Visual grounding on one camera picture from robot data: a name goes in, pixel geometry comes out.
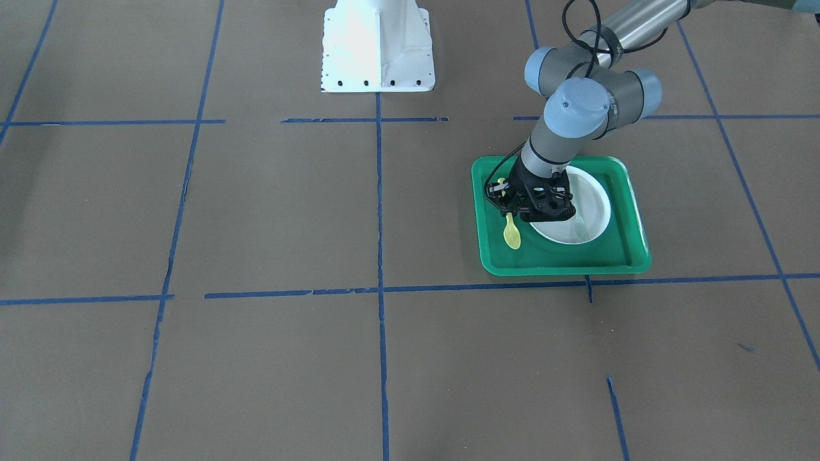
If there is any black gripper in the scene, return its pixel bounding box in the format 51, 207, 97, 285
510, 158, 576, 222

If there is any yellow plastic spoon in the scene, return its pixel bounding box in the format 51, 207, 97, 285
498, 177, 521, 249

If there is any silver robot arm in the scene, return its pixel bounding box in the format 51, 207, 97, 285
484, 1, 708, 223

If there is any pale green plastic fork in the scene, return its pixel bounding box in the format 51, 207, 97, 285
572, 211, 589, 244

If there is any white round plate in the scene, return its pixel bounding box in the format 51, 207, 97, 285
530, 166, 611, 245

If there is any green plastic tray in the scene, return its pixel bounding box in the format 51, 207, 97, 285
471, 156, 653, 277

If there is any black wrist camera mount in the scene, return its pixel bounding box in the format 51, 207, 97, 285
484, 176, 529, 218

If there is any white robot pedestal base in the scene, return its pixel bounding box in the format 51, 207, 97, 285
320, 1, 436, 93

